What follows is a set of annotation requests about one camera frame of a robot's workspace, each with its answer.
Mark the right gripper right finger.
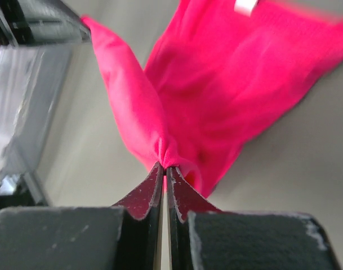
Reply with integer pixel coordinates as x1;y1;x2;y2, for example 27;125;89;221
166;167;341;269

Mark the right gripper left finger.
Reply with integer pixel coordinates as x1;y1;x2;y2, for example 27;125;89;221
0;163;163;269

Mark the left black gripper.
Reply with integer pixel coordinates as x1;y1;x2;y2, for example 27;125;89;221
0;0;91;46

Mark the pink t shirt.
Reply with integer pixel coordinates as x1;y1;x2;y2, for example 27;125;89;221
82;1;343;197

